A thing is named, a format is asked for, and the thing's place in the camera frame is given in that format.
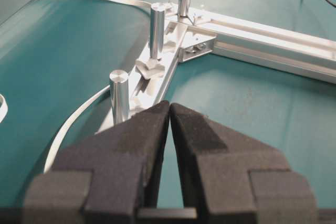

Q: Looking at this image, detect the aluminium extrusion frame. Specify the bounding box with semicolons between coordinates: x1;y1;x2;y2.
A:
94;8;336;135

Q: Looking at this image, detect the middle aluminium post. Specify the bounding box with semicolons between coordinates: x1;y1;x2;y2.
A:
150;3;165;60

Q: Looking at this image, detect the white ribbon wire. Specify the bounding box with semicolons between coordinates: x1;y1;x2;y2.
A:
0;0;169;175

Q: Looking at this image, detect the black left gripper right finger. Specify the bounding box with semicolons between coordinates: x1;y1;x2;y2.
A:
170;103;318;223

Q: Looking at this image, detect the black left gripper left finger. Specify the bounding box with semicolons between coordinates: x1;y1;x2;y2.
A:
23;101;170;223

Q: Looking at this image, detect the near aluminium post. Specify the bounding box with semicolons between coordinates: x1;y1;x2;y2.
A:
109;70;130;125

